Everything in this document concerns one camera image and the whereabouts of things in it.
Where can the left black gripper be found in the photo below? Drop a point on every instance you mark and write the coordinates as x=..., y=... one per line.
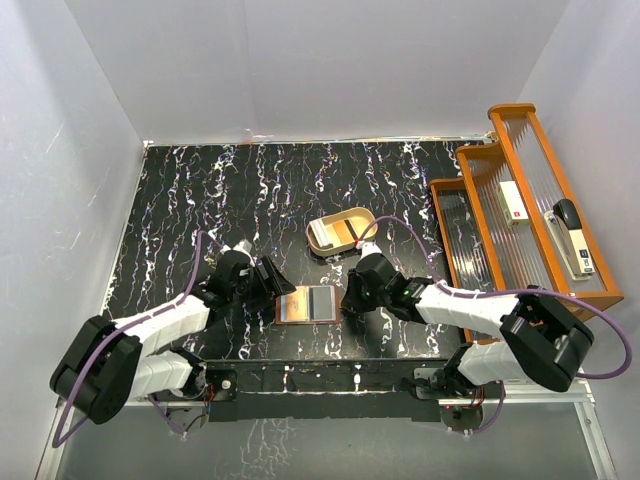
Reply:
x=274, y=286

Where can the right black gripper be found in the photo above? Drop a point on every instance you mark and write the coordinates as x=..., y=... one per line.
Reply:
x=351, y=299

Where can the brown leather card holder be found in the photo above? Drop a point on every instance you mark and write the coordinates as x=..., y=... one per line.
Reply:
x=308, y=305

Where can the stack of credit cards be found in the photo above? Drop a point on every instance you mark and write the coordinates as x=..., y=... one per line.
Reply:
x=322, y=234

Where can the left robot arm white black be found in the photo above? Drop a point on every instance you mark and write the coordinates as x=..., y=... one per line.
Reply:
x=110, y=362

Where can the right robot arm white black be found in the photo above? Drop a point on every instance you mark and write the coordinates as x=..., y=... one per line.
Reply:
x=535, y=337

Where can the beige oval tray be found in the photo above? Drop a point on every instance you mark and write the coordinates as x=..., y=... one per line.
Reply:
x=346, y=227

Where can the orange wooden tiered shelf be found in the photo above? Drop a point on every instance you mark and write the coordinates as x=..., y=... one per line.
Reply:
x=483, y=253

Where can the white staple box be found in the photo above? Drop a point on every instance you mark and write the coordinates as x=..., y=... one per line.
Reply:
x=511, y=204

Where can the black beige stapler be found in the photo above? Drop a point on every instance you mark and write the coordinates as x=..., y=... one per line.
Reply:
x=565, y=227

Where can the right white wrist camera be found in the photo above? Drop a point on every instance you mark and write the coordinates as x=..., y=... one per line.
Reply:
x=366, y=248

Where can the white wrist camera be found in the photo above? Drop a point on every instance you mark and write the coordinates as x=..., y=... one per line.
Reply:
x=366, y=248
x=244, y=246

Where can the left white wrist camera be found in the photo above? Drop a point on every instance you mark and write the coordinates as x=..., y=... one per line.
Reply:
x=244, y=246

